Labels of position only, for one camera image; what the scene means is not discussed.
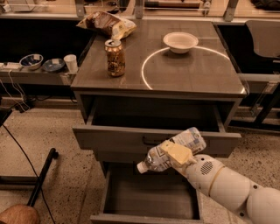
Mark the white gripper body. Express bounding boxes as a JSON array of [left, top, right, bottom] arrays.
[[184, 154, 224, 196]]

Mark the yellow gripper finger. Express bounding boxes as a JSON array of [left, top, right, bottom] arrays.
[[159, 140, 197, 167]]

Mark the clear plastic water bottle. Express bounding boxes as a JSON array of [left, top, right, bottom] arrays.
[[136, 127, 207, 173]]

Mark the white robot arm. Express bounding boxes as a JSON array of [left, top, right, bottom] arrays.
[[159, 140, 280, 224]]

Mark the top grey drawer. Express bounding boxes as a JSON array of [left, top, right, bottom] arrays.
[[73, 105, 241, 158]]

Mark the bottom grey drawer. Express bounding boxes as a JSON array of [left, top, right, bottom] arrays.
[[90, 163, 204, 224]]

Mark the grey drawer cabinet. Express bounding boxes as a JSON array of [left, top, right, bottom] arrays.
[[70, 18, 249, 224]]

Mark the white paper bowl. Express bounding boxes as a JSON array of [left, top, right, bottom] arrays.
[[163, 32, 199, 54]]

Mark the patterned drink can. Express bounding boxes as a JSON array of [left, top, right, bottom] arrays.
[[105, 39, 125, 77]]

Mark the black chair leg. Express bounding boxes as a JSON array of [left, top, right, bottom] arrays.
[[27, 148, 59, 207]]

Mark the crumpled chip bag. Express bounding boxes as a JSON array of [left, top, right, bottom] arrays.
[[77, 11, 137, 40]]

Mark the white paper cup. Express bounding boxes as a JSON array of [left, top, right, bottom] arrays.
[[64, 54, 78, 73]]

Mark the dark blue bowl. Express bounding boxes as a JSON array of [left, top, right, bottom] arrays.
[[42, 59, 65, 72]]

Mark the person's bare knee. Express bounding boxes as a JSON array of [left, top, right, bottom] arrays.
[[0, 204, 40, 224]]

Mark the grey side shelf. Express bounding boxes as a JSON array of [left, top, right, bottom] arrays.
[[0, 68, 75, 86]]

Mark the white power strip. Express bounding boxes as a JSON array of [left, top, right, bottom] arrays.
[[0, 62, 22, 70]]

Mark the black cable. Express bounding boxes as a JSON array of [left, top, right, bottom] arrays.
[[2, 124, 56, 224]]

